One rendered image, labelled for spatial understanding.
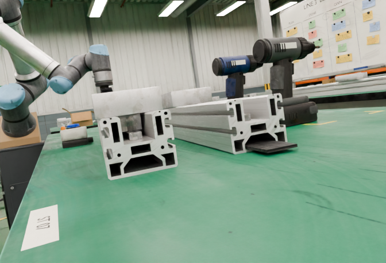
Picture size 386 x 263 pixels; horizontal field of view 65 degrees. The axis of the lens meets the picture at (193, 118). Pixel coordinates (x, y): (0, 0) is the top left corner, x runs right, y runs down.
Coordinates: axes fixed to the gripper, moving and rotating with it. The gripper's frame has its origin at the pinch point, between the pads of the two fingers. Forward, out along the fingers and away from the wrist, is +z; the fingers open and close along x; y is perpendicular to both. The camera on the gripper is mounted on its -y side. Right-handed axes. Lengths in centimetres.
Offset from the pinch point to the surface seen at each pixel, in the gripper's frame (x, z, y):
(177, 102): -15, -7, -54
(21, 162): 41, 10, 32
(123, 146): 3, -2, -86
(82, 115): 17, -9, 204
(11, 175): 46, 15, 31
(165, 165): -3, 1, -86
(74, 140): 13.3, 0.3, -22.3
